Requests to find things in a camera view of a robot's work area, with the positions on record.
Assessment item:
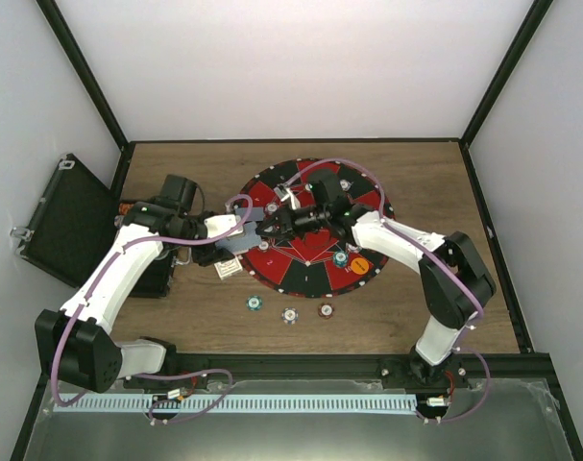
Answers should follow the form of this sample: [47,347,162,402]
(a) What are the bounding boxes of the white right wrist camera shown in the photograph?
[274,184,301,210]

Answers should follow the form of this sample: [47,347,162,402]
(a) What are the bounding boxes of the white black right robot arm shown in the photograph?
[257,169,496,387]

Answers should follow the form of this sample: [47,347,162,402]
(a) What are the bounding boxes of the brown red poker chip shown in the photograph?
[258,240,270,252]

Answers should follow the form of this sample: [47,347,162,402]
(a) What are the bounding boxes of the white blue chip stack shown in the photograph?
[281,307,299,325]

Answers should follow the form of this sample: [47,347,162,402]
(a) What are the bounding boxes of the playing card deck box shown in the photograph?
[214,258,243,280]

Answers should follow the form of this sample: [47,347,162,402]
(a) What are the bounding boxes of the mixed chips in case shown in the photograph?
[113,203,133,229]

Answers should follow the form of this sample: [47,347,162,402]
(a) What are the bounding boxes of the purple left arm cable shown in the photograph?
[50,193,254,426]

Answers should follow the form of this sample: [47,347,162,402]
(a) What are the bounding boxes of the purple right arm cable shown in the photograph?
[279,158,492,424]

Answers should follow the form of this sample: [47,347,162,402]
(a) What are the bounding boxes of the round red black poker mat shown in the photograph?
[240,158,388,298]

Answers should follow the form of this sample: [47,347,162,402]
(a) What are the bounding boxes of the blue green poker chip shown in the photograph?
[332,251,349,268]

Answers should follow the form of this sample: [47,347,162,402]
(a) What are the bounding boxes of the orange big blind button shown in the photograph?
[350,256,372,276]

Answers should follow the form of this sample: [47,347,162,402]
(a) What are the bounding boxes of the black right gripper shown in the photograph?
[257,203,331,241]

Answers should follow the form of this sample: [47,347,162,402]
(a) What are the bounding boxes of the blue patterned card deck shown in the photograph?
[215,234,262,255]

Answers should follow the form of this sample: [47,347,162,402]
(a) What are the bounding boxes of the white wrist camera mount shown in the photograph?
[204,214,244,239]

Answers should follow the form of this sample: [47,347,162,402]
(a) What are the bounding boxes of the black poker set case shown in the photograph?
[11,154,178,298]

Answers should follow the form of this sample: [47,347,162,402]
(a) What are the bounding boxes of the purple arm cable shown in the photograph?
[50,193,254,426]
[279,158,492,424]

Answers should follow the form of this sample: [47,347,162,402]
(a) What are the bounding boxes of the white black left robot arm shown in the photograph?
[35,175,254,393]

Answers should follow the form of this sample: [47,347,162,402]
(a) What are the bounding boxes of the light blue slotted rail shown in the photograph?
[54,394,417,416]

